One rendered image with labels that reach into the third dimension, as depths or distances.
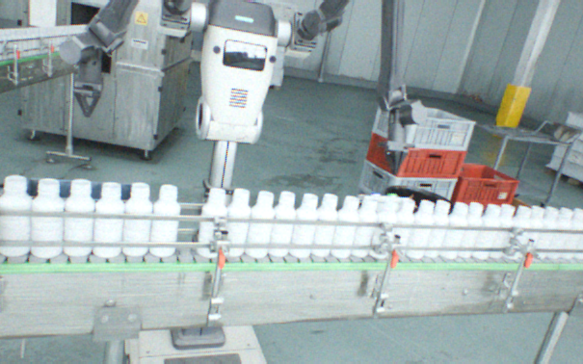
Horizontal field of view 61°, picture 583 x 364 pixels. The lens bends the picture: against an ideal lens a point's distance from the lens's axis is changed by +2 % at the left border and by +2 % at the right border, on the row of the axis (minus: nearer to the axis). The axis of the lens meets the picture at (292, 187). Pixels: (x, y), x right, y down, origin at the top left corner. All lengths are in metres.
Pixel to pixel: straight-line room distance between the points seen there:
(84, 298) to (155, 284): 0.15
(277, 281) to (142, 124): 3.74
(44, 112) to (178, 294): 4.06
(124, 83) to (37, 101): 0.82
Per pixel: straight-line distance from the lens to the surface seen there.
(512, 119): 11.23
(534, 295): 1.79
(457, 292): 1.57
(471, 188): 4.12
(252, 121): 1.72
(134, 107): 4.83
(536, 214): 1.69
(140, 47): 4.74
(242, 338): 2.19
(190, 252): 1.21
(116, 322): 1.22
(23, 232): 1.16
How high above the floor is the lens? 1.58
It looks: 19 degrees down
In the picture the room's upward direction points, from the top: 12 degrees clockwise
